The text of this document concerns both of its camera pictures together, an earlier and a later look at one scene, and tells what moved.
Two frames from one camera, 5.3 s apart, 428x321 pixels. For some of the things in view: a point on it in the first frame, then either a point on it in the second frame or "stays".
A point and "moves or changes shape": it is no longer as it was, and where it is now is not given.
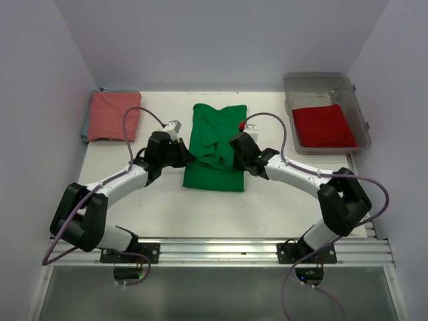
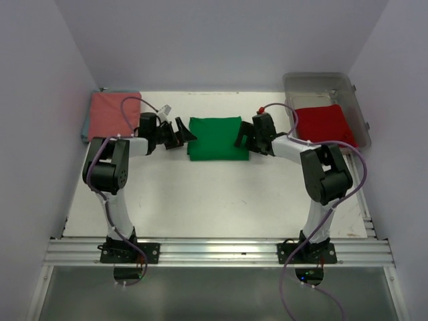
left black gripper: [185, 157] → [176, 138]
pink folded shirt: [105, 119] stays
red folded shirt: [322, 127] stays
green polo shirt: [211, 128] moves or changes shape
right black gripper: [237, 165] → [247, 129]
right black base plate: [296, 253] stays
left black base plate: [152, 250] stays
